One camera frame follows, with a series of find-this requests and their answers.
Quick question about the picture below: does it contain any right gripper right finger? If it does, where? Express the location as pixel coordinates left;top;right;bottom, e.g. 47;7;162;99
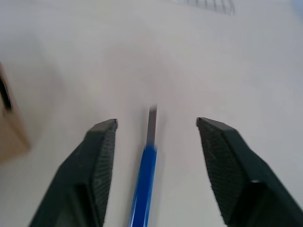
196;117;303;227

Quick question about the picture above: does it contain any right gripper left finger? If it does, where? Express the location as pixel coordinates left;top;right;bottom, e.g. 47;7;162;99
27;118;118;227

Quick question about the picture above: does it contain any cardboard box with red sticker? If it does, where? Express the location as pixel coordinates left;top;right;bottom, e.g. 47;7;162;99
0;61;31;164

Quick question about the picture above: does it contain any metal wire rack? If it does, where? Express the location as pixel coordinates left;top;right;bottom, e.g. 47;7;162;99
172;0;236;16

